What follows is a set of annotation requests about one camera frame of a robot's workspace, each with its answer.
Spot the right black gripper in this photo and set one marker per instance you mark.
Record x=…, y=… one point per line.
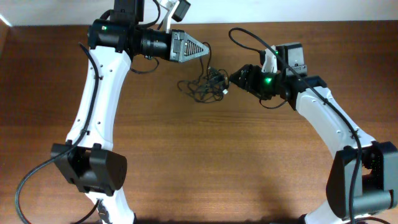
x=245, y=82

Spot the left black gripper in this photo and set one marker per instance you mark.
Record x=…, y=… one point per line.
x=175, y=45

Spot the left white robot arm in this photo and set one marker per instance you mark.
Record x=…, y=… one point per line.
x=86, y=159

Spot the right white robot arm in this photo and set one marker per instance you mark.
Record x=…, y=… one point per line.
x=363, y=178

